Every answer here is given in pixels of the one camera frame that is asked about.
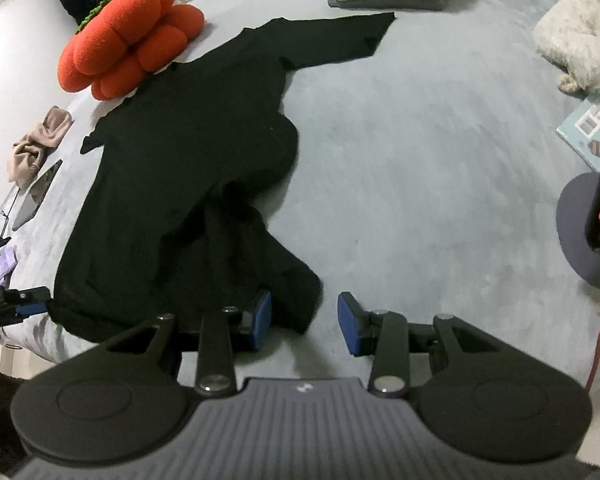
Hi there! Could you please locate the white fluffy plush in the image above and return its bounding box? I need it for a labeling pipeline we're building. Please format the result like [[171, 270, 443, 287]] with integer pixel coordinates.
[[532, 0, 600, 95]]

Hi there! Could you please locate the orange pumpkin plush pillow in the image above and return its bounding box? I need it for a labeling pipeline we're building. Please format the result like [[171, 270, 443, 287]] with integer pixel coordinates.
[[57, 0, 206, 102]]

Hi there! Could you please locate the teal booklet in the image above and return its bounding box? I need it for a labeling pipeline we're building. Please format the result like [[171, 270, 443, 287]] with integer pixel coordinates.
[[556, 96, 600, 173]]

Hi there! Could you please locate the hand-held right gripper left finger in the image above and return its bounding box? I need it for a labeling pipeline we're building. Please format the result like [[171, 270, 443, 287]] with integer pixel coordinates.
[[100, 290, 273, 395]]

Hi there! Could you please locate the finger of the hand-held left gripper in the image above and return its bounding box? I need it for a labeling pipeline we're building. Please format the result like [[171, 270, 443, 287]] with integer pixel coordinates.
[[10, 286, 52, 318]]

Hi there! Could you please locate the beige crumpled cloth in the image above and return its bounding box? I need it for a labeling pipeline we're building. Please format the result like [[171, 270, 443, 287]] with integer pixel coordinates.
[[7, 106, 73, 186]]

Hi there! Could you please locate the purple cloth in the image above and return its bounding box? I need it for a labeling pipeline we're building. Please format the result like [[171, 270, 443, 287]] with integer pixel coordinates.
[[0, 246, 18, 286]]

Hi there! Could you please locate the round dark stand base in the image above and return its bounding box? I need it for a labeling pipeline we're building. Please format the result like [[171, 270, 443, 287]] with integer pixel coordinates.
[[555, 172, 600, 288]]

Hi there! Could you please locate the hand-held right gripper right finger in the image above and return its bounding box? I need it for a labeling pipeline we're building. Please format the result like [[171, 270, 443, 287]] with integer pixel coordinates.
[[336, 291, 518, 400]]

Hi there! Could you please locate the black shirt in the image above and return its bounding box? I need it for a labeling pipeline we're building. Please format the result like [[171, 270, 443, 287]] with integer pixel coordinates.
[[47, 11, 397, 343]]

